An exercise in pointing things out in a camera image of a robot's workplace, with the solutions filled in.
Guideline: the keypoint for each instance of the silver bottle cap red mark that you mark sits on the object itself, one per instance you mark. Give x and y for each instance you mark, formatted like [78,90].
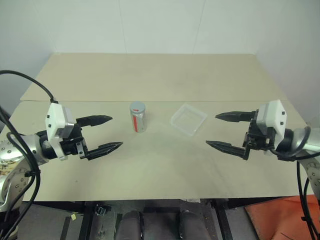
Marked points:
[137,106]

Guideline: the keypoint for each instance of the black metal buckle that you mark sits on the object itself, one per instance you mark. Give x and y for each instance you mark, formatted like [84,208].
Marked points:
[101,210]

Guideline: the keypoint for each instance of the silver can with red label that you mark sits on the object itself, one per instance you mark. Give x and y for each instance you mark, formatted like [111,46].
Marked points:
[141,123]

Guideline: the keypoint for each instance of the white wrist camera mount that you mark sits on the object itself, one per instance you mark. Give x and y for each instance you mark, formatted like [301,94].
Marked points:
[273,113]
[55,117]

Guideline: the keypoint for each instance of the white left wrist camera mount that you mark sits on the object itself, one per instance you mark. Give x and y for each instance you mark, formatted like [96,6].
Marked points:
[55,117]

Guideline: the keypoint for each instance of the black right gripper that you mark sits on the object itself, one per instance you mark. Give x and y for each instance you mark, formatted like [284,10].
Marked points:
[260,140]

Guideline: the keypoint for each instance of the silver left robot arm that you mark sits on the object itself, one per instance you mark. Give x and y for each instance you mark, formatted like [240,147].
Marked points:
[17,152]

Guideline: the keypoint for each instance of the clear plastic tray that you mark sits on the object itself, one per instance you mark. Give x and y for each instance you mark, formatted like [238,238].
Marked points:
[188,120]

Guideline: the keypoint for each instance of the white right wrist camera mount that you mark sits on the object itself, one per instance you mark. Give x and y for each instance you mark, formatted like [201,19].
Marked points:
[273,113]

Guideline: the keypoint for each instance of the orange floor mat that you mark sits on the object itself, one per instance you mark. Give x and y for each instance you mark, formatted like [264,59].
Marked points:
[275,217]

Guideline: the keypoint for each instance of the dark rounded shape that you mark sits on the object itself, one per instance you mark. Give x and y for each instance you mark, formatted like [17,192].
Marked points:
[130,225]
[191,225]

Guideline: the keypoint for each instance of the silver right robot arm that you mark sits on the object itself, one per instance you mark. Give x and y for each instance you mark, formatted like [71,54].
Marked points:
[311,147]

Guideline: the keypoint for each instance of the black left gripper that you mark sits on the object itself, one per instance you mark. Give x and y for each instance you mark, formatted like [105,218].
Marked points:
[72,146]

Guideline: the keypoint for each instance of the black table frame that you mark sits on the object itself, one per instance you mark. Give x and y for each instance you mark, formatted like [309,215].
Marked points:
[85,220]

